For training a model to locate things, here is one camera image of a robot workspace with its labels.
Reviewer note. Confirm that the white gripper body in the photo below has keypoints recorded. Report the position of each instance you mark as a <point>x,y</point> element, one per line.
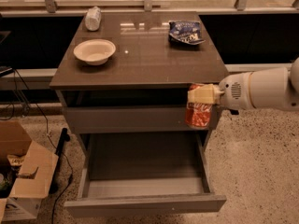
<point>234,91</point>

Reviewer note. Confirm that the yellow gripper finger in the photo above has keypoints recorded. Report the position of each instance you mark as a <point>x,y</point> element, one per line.
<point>207,94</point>

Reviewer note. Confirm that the red coke can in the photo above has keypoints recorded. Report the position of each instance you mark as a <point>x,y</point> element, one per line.
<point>198,116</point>

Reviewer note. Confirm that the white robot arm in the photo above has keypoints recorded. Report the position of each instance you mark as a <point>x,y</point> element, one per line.
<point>276,88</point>

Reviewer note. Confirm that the grey drawer cabinet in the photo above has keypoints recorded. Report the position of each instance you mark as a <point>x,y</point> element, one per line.
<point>145,70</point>

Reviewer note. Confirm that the open grey middle drawer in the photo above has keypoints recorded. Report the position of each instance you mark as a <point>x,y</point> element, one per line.
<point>131,174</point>

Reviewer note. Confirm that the closed grey top drawer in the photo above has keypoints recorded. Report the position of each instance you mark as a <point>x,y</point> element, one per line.
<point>126,119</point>

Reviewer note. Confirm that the blue chip bag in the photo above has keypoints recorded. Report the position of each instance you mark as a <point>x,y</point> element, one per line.
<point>186,32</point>

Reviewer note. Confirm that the white paper bowl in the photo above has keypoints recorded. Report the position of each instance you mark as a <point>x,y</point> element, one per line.
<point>95,51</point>

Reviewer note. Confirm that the clear plastic water bottle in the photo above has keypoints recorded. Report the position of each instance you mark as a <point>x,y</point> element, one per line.
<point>93,19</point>

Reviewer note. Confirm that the black bar on floor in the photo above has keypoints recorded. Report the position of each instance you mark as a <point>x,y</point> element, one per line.
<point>64,137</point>

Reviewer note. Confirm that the brown cardboard box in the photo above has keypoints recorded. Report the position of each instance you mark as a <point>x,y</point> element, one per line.
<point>23,188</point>

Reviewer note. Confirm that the snack bag inside box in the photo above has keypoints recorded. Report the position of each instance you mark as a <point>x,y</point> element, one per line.
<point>15,161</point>

